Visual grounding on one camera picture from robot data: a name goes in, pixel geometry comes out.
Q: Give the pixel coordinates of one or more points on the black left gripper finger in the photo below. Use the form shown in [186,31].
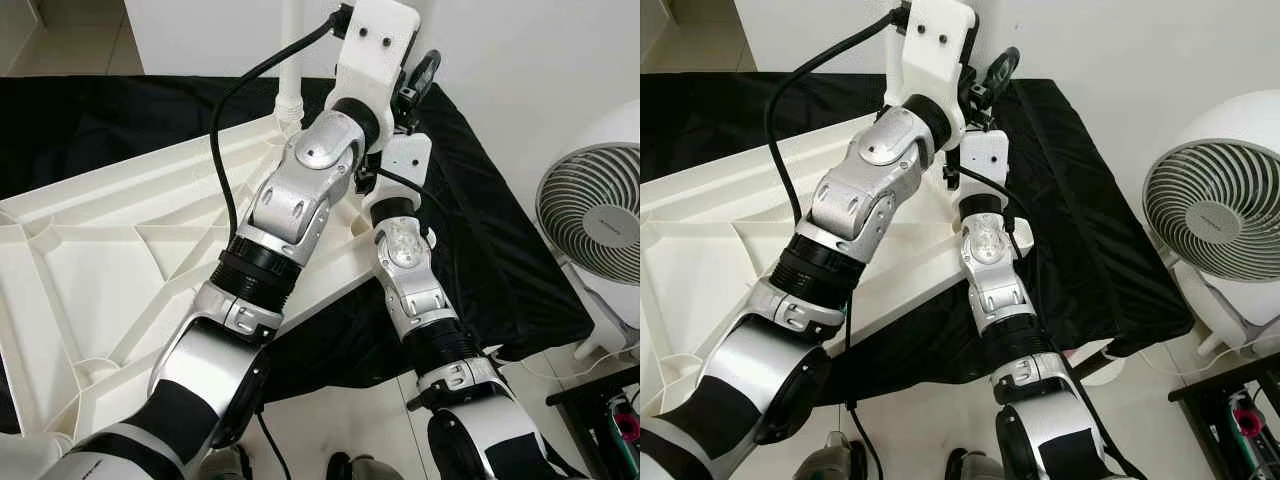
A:
[1002,70]
[426,72]

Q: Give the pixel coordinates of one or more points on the white plastic table leg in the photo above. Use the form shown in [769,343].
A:
[290,60]

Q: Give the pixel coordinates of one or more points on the white plastic table top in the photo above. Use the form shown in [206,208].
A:
[700,270]
[90,270]

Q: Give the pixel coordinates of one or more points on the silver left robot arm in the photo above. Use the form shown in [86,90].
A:
[860,200]
[290,200]

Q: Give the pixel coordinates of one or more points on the black table cloth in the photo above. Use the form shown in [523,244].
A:
[1100,260]
[500,260]

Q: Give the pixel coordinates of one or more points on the white round fan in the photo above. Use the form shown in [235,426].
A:
[1210,205]
[595,210]

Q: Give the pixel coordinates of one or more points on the white grey floor appliance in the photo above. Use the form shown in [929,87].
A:
[1240,315]
[610,320]

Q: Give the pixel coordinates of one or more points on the grey right robot leg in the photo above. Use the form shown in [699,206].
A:
[365,468]
[975,468]

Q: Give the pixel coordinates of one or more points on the grey robot leg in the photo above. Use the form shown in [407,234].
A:
[975,468]
[365,468]
[225,465]
[835,460]

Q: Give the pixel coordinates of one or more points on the white round stand base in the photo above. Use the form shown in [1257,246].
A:
[1105,365]

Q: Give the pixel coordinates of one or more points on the grey left robot leg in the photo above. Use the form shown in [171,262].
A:
[225,465]
[835,460]

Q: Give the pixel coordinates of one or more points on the black low shelf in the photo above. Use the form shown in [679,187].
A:
[590,420]
[1215,410]

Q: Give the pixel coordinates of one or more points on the grey pink hair dryer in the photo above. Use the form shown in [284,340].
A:
[626,425]
[1246,425]

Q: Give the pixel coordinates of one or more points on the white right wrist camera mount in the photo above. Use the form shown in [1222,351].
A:
[405,160]
[985,160]

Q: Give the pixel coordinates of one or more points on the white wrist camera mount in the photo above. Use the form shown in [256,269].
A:
[985,160]
[935,45]
[375,50]
[405,160]

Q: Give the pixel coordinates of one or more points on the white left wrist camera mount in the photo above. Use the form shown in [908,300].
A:
[375,50]
[935,45]

